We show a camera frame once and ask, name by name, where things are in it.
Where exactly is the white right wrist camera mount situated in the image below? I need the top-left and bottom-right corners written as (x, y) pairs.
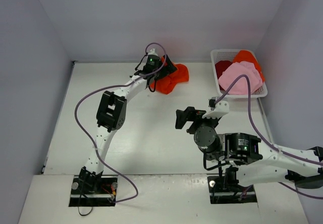
top-left (202, 96), bottom-right (230, 119)

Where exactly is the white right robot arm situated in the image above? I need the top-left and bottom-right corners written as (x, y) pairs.
top-left (175, 102), bottom-right (322, 190)

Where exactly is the dark red t shirt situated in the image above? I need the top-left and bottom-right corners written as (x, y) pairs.
top-left (215, 60), bottom-right (232, 79)

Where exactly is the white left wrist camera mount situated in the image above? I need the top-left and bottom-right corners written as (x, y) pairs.
top-left (147, 48), bottom-right (158, 56)

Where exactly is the orange t shirt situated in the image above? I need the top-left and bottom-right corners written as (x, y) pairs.
top-left (232, 50), bottom-right (265, 82)
top-left (149, 64), bottom-right (189, 94)

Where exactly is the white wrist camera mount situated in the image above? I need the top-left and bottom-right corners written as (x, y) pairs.
top-left (147, 48), bottom-right (158, 56)
top-left (202, 96), bottom-right (230, 119)

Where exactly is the white plastic basket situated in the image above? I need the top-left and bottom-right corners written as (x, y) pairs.
top-left (210, 48), bottom-right (268, 101)

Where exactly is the pink t shirt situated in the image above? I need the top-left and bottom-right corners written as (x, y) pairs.
top-left (218, 61), bottom-right (263, 95)

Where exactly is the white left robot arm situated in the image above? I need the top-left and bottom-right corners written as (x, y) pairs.
top-left (74, 50), bottom-right (178, 194)

